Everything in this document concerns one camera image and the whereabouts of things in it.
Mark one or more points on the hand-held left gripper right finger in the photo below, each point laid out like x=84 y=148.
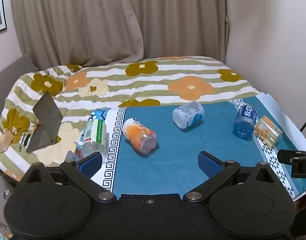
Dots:
x=208 y=164

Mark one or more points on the floral striped blanket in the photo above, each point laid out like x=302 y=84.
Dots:
x=148 y=85

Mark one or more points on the small amber clear bottle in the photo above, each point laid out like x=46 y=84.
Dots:
x=267 y=131

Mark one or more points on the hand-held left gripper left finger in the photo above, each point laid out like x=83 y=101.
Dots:
x=90 y=163

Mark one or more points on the white plastic bottle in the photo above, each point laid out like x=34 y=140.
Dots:
x=188 y=115

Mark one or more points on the green label clear bottle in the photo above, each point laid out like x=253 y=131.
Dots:
x=94 y=137

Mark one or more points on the blue water bottle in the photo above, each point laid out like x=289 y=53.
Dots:
x=245 y=122

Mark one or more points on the grey upholstered headboard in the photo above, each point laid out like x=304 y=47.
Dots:
x=10 y=67

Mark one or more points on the beige curtain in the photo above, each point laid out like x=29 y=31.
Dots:
x=93 y=22

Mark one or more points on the orange drink bottle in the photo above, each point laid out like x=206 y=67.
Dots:
x=140 y=137

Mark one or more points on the teal table mat patterned border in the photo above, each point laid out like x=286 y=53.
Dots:
x=173 y=165

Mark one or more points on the grey open laptop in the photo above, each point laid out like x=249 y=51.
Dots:
x=44 y=126

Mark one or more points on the cork piece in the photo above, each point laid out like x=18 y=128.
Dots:
x=4 y=142

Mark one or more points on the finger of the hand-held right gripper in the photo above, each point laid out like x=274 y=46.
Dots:
x=285 y=156

